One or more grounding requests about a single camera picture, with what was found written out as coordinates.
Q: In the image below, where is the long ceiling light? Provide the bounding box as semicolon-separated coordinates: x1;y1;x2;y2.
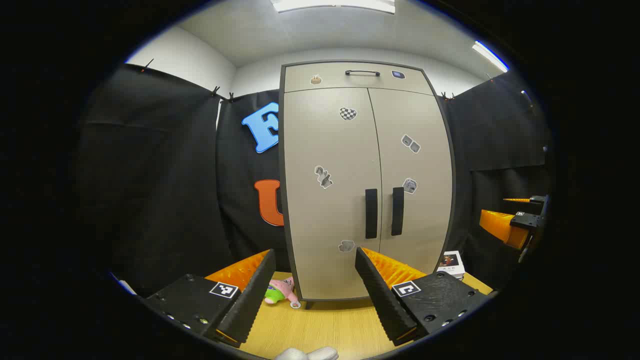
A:
472;40;510;74
271;0;397;14

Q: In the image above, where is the beige door with box stickers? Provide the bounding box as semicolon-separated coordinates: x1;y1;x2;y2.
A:
368;87;454;274

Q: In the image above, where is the black door handle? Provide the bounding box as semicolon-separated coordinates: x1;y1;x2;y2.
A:
364;188;379;240
391;187;405;237

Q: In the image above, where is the beige door with checkered sticker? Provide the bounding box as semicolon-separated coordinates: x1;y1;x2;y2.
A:
283;87;383;302

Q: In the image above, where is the beige double-door shoe cabinet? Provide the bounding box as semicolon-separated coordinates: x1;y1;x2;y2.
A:
278;60;457;310

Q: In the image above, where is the pink star plush toy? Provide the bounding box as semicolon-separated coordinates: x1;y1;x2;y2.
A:
263;277;302;309

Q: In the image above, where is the black backdrop cloth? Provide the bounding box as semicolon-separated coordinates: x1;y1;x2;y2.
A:
75;62;553;299

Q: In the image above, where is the white portrait book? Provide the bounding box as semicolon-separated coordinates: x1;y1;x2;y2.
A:
436;250;466;280

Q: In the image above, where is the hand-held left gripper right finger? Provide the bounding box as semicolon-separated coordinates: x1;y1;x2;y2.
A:
355;246;493;347

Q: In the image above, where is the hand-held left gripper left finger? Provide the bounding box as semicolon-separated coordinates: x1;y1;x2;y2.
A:
137;248;277;348

